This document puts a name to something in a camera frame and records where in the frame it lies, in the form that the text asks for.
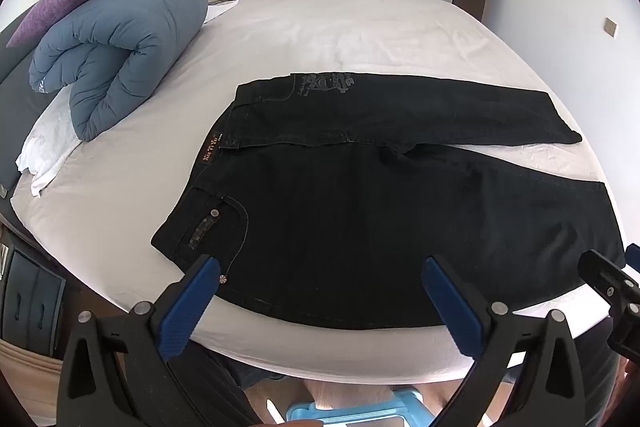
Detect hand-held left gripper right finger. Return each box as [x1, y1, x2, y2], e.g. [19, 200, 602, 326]
[421, 255, 586, 427]

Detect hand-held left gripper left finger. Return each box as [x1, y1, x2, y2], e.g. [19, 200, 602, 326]
[56, 253, 261, 427]

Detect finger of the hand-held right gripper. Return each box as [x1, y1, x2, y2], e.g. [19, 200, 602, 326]
[578, 248, 640, 358]

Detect black denim pants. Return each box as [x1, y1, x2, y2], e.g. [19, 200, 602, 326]
[151, 72, 628, 330]

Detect light blue plastic stool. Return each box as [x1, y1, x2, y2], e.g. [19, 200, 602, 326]
[286, 389, 441, 427]

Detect person's dark trousers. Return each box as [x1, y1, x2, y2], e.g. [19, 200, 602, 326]
[580, 317, 623, 427]

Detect dark nightstand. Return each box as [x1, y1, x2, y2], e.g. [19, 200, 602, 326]
[0, 227, 68, 348]

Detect crumpled white pillow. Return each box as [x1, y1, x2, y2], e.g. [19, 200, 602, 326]
[15, 84, 83, 198]

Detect grey garment with reflective stripes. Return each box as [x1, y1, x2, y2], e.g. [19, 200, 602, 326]
[0, 2, 38, 198]

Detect folded blue duvet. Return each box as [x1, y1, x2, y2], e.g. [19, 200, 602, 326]
[28, 0, 209, 142]

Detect white bed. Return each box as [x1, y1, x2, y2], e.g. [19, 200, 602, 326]
[10, 0, 626, 380]

